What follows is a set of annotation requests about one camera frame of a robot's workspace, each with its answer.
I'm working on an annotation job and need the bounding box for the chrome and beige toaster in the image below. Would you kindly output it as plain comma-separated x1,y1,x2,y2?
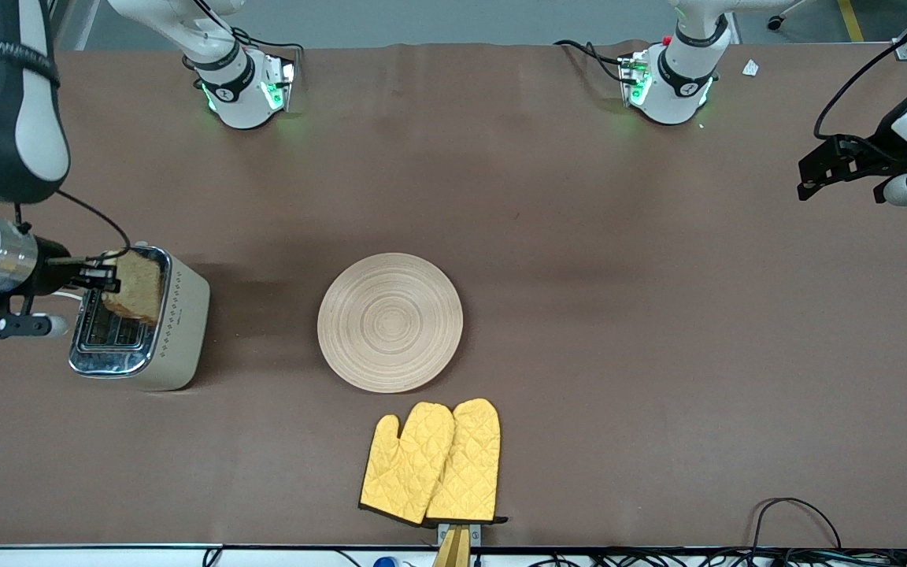
68,246,211,392

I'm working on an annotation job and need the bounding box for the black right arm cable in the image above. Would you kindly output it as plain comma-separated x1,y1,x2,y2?
17,189,132,253

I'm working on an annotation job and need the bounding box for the black cable bundle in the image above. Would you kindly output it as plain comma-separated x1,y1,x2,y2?
548,547,907,567

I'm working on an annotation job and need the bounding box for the round wooden plate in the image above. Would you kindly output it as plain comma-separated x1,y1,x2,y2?
317,253,464,394

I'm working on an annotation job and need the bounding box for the wooden strip with metal bracket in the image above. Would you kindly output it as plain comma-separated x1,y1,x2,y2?
431,521,483,567

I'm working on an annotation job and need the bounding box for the yellow quilted oven mitt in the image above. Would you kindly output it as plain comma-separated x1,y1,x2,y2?
426,398,502,524
359,402,456,527

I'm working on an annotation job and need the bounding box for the black looped cable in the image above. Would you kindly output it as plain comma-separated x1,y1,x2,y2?
751,498,844,552

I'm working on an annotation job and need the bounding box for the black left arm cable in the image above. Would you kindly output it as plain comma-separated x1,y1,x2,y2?
814,0,907,143

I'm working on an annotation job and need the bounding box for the black left base cable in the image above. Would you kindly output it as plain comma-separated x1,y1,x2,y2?
554,39,627,83

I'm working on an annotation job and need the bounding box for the black right base cable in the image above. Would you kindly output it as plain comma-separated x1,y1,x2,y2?
186,0,305,56

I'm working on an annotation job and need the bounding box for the brown toast slice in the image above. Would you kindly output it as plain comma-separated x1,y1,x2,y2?
101,250,165,325

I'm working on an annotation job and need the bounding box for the black base cable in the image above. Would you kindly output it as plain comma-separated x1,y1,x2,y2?
186,0,305,56
554,39,627,83

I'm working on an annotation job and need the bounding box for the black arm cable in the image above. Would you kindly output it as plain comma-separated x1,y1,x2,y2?
814,0,907,143
17,189,132,253

